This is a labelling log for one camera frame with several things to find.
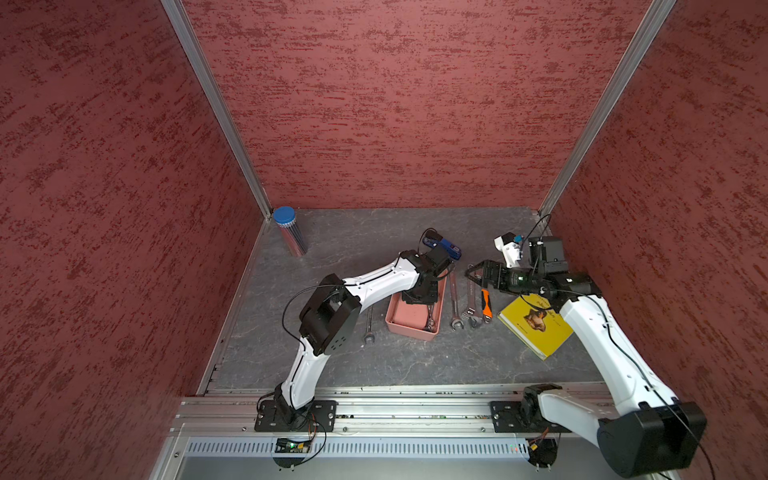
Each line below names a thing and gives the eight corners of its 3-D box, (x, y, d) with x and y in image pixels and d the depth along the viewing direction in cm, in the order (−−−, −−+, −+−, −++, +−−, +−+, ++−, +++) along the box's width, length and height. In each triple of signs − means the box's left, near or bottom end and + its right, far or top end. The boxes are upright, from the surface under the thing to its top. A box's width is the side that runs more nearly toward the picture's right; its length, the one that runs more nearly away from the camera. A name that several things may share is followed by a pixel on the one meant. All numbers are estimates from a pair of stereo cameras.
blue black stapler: (422, 242, 113) (423, 235, 110) (428, 235, 115) (429, 228, 112) (458, 261, 107) (460, 254, 104) (463, 253, 110) (465, 246, 106)
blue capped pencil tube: (286, 256, 107) (269, 223, 93) (290, 240, 112) (276, 206, 98) (305, 256, 107) (292, 223, 93) (309, 240, 112) (297, 206, 98)
